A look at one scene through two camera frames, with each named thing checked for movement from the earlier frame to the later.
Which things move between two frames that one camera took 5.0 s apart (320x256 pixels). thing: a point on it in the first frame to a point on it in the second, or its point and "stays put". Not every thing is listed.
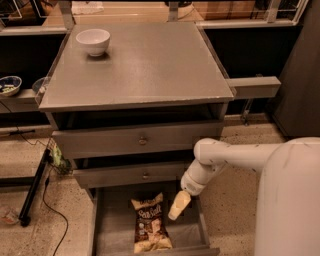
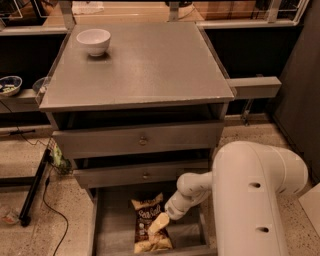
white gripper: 192,186 to 175,208
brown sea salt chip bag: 151,232 stays put
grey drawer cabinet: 131,117 stays put
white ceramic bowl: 96,40 stays put
